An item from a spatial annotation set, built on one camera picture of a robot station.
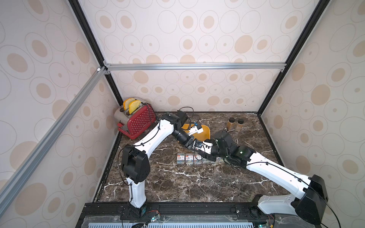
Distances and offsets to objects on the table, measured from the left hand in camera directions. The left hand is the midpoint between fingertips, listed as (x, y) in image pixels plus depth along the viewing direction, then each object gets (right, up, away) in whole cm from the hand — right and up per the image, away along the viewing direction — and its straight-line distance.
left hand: (200, 149), depth 73 cm
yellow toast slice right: (-43, +26, +22) cm, 55 cm away
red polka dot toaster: (-43, +13, +22) cm, 50 cm away
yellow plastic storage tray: (+5, +6, +19) cm, 21 cm away
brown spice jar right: (+32, +13, +29) cm, 45 cm away
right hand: (0, 0, +3) cm, 3 cm away
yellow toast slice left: (-48, +28, +24) cm, 60 cm away
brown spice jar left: (+26, +13, +30) cm, 42 cm away
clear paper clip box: (-11, -9, +19) cm, 23 cm away
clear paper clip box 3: (+5, -11, +18) cm, 21 cm away
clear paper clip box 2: (-5, -9, +19) cm, 22 cm away
